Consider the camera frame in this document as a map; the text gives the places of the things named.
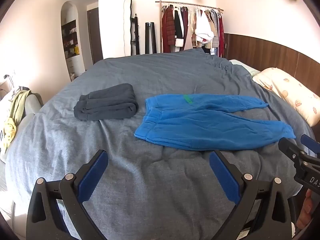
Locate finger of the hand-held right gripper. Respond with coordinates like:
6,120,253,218
300,134,320,158
278,137,309,167

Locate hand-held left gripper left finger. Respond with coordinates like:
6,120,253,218
26,149,110,240

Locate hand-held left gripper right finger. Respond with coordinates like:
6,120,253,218
209,150,294,240

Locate blue pants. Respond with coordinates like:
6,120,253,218
134,94,296,151

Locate folded dark grey pants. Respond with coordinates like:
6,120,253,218
74,83,139,121

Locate person's right hand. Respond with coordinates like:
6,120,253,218
296,189,317,230

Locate cream patterned pillow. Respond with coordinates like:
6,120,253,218
252,67,320,127

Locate grey blanket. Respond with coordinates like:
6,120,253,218
5,48,315,240

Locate yellow-green clothes on chair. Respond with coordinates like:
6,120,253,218
0,90,44,163

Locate white pillow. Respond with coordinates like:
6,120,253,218
229,59,262,77

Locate yellow-green cloth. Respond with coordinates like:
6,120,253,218
1,90,32,153

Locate brown wooden headboard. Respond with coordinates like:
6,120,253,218
223,33,320,85

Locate dark wooden door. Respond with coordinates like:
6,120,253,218
87,7,103,64

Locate black coat stand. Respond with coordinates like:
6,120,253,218
130,14,140,55

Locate black tower fan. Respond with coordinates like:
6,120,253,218
144,22,157,54

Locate wavy black-framed mirror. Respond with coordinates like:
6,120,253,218
123,0,133,57

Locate metal clothes rack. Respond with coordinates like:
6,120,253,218
155,1,224,55

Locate arched wall shelf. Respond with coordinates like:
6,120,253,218
61,1,85,82

